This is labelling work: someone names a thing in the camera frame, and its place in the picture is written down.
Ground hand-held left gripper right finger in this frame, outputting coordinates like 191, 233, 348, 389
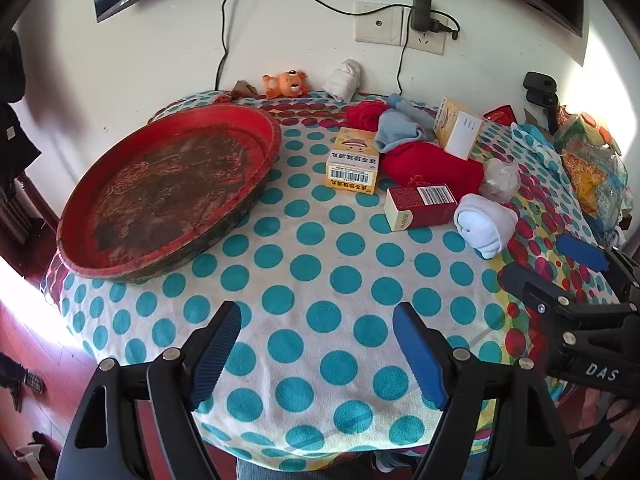
392, 302, 578, 480

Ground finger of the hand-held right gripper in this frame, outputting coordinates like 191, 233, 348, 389
556, 234, 640, 311
499, 264, 581, 318

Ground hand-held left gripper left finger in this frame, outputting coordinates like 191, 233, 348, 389
56, 301, 242, 480

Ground white sock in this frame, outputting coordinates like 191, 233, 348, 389
322, 59, 362, 102
453, 193, 519, 261

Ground clear plastic bag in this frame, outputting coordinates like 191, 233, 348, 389
479, 158, 521, 203

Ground dark red box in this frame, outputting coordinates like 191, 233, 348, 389
384, 183, 459, 232

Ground yellow medicine box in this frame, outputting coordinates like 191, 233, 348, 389
433, 96, 485, 161
325, 127, 385, 195

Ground round red tray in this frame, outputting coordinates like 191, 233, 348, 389
56, 106, 282, 282

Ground light blue sock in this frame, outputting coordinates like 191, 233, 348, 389
374, 94, 441, 153

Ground colourful snack bags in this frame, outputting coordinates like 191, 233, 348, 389
552, 110, 630, 241

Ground polka dot tablecloth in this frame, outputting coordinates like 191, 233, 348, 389
40, 90, 626, 461

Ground large red cloth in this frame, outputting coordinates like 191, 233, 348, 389
382, 141, 485, 196

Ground red package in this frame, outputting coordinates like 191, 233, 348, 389
484, 106, 517, 127

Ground plaid slipper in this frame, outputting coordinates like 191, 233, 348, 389
0, 352, 47, 411

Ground orange animal toy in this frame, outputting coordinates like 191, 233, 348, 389
263, 71, 309, 100

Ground black power adapter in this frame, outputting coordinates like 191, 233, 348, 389
410, 0, 458, 41

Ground dark hanging jacket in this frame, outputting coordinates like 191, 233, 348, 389
0, 30, 43, 186

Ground black adapter cable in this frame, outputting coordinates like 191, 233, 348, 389
396, 42, 408, 96

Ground white wall power outlet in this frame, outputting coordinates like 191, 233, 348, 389
402, 7, 446, 56

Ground white wall antenna socket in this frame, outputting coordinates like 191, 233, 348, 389
355, 1, 405, 45

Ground black hanging cable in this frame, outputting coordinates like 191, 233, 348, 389
215, 0, 242, 92

